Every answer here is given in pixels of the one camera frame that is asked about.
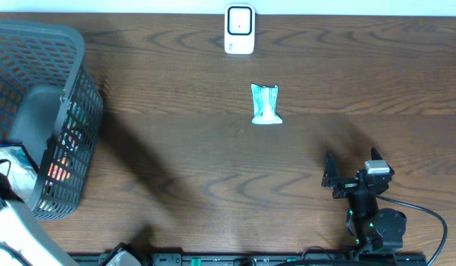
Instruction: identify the mint green snack packet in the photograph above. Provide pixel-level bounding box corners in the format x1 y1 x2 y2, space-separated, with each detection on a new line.
251 83 283 125

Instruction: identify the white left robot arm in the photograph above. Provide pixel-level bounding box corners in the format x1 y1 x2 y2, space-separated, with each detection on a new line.
0 159 144 266

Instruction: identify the white barcode scanner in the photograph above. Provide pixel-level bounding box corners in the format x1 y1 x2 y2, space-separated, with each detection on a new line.
224 4 256 55

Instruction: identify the grey plastic mesh basket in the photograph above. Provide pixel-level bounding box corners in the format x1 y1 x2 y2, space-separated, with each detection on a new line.
0 19 103 220

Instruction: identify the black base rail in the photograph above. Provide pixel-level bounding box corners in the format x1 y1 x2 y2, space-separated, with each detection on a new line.
70 251 428 266

